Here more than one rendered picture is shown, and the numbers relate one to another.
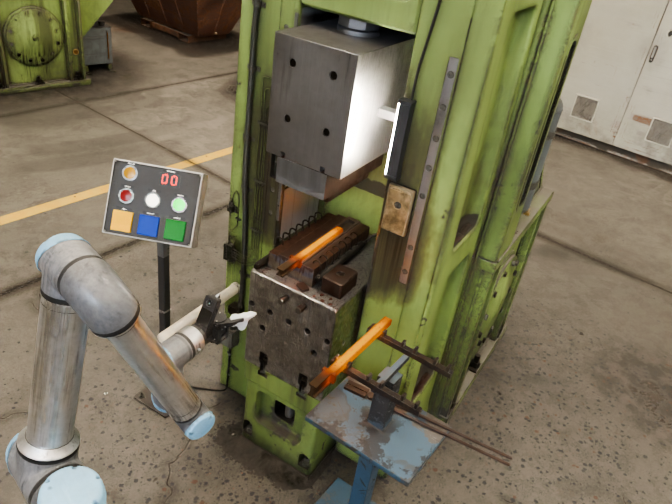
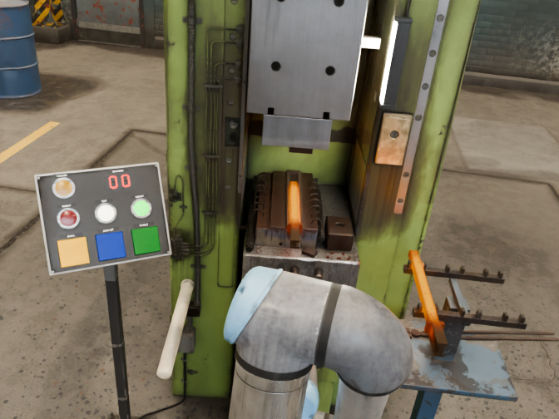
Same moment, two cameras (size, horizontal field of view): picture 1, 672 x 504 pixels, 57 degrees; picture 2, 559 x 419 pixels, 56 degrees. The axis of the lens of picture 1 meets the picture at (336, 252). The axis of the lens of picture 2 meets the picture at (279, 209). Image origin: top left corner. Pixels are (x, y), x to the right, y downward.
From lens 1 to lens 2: 1.12 m
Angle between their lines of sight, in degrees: 25
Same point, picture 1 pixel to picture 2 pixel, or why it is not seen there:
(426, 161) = (422, 80)
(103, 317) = (403, 365)
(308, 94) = (305, 31)
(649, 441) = (513, 282)
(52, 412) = not seen: outside the picture
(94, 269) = (366, 301)
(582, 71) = not seen: hidden behind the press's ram
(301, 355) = not seen: hidden behind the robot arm
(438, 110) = (435, 22)
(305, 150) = (303, 98)
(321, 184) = (325, 132)
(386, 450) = (474, 377)
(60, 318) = (294, 398)
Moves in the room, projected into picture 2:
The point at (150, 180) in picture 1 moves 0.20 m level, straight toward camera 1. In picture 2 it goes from (94, 189) to (133, 218)
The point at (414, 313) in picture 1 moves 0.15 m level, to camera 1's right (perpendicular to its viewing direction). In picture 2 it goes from (410, 239) to (442, 232)
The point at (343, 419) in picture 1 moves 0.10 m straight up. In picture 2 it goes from (416, 367) to (423, 343)
